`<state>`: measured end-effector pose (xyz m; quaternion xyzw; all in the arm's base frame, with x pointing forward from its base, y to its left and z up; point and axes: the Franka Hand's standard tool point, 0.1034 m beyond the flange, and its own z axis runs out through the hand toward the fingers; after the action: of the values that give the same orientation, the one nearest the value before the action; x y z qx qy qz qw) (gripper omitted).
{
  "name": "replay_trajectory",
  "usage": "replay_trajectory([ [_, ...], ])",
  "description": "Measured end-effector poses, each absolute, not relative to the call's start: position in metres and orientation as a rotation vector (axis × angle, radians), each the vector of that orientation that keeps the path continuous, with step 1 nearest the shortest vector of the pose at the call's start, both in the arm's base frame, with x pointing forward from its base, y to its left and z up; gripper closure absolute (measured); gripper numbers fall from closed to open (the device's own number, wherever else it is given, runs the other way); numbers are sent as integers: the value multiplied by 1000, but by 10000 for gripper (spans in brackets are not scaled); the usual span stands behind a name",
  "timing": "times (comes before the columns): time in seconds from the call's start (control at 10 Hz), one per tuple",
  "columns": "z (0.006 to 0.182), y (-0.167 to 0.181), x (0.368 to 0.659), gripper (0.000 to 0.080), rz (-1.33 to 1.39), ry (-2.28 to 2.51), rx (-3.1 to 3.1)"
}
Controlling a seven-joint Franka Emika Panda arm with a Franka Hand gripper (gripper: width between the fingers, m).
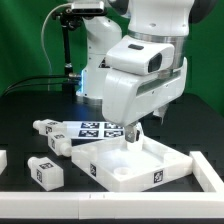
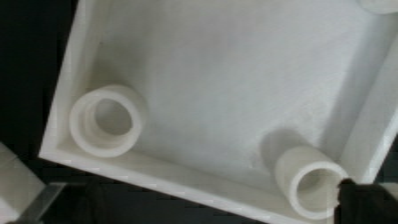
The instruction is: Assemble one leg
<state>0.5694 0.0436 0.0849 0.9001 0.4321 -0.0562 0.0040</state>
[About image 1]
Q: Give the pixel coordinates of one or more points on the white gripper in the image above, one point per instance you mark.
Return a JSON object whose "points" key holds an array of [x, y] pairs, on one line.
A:
{"points": [[128, 97]]}

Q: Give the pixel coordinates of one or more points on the white square tabletop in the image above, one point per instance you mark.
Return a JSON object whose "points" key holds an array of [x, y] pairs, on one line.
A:
{"points": [[120, 169]]}

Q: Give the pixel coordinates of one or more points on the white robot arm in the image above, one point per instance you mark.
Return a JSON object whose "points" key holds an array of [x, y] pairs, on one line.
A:
{"points": [[159, 21]]}

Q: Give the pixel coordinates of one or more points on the white AprilTag sheet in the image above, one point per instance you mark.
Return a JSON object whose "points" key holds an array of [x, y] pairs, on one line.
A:
{"points": [[92, 130]]}

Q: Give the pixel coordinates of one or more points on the white U-shaped obstacle fence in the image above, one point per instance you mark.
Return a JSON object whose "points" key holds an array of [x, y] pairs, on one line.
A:
{"points": [[208, 203]]}

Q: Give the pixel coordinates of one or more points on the white block left edge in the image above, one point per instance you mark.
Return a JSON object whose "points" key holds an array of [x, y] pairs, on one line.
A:
{"points": [[3, 160]]}

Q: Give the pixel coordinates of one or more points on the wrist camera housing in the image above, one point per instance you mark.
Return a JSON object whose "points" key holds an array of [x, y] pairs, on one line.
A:
{"points": [[140, 57]]}

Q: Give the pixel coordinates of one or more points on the black camera stand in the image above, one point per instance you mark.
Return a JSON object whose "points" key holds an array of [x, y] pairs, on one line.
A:
{"points": [[69, 22]]}

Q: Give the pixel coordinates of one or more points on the silver depth camera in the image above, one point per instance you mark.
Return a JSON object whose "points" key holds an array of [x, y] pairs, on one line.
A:
{"points": [[88, 8]]}

